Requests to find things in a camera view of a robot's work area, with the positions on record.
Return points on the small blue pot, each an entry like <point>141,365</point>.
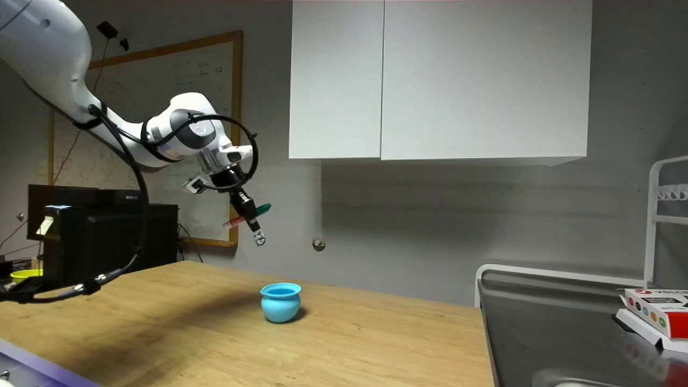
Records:
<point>279,302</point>

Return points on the red white box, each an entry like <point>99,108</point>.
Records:
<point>657,315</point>

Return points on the round wall outlet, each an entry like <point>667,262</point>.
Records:
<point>318,243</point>
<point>260,238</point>

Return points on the round wall outlet left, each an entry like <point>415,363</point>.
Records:
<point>260,238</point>

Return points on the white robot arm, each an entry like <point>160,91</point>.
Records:
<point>49,50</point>

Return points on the red green marker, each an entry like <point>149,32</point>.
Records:
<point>248,216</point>

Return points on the yellow object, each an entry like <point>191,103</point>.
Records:
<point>27,273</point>

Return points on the black equipment box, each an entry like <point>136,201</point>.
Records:
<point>90,230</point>

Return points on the wood framed whiteboard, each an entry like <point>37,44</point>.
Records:
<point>138,86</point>

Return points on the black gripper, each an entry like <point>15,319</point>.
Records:
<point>228,181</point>

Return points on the black ceiling camera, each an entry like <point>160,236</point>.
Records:
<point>109,32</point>

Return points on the white wall cabinet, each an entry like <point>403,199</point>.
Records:
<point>430,80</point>

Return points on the round wall outlet right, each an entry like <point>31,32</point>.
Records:
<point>318,243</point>

